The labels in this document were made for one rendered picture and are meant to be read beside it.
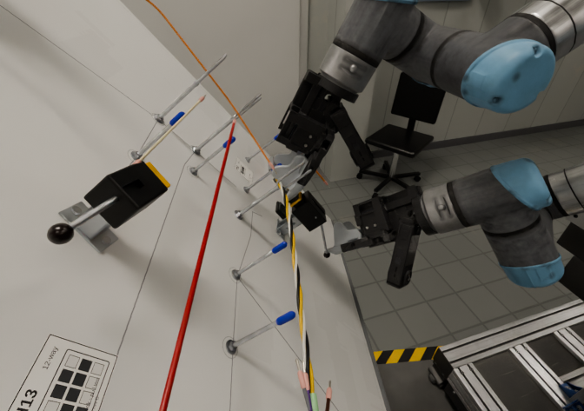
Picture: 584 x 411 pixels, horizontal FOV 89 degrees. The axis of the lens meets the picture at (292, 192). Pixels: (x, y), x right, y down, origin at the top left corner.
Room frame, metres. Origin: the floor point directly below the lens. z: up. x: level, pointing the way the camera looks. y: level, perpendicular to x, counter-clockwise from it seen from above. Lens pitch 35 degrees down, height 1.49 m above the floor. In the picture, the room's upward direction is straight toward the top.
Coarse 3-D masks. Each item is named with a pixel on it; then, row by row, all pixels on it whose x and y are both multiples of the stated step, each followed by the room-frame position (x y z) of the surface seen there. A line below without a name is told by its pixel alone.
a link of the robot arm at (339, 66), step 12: (336, 48) 0.45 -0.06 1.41; (324, 60) 0.46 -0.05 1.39; (336, 60) 0.44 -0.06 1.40; (348, 60) 0.44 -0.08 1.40; (360, 60) 0.43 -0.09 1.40; (324, 72) 0.45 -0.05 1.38; (336, 72) 0.44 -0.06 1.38; (348, 72) 0.43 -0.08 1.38; (360, 72) 0.44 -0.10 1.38; (372, 72) 0.45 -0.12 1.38; (348, 84) 0.43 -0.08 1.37; (360, 84) 0.44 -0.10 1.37
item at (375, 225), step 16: (400, 192) 0.43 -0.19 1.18; (416, 192) 0.40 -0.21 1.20; (368, 208) 0.42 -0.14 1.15; (384, 208) 0.41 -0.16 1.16; (400, 208) 0.40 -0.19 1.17; (416, 208) 0.37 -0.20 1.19; (368, 224) 0.40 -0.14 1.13; (384, 224) 0.38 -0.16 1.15; (416, 224) 0.37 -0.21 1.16; (384, 240) 0.36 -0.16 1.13
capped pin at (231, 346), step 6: (288, 312) 0.17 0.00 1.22; (294, 312) 0.17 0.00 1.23; (282, 318) 0.17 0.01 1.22; (288, 318) 0.16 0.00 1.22; (270, 324) 0.17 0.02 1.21; (276, 324) 0.16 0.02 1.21; (282, 324) 0.16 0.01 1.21; (258, 330) 0.17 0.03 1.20; (264, 330) 0.16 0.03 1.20; (246, 336) 0.16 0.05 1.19; (252, 336) 0.16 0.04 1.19; (228, 342) 0.16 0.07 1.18; (234, 342) 0.16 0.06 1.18; (240, 342) 0.16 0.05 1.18; (228, 348) 0.16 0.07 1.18; (234, 348) 0.16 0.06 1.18
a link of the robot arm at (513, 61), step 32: (544, 0) 0.39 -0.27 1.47; (576, 0) 0.37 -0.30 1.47; (480, 32) 0.41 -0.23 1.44; (512, 32) 0.36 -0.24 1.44; (544, 32) 0.36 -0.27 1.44; (576, 32) 0.36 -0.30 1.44; (448, 64) 0.39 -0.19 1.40; (480, 64) 0.35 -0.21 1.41; (512, 64) 0.32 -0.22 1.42; (544, 64) 0.33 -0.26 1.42; (480, 96) 0.34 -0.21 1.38; (512, 96) 0.32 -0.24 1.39
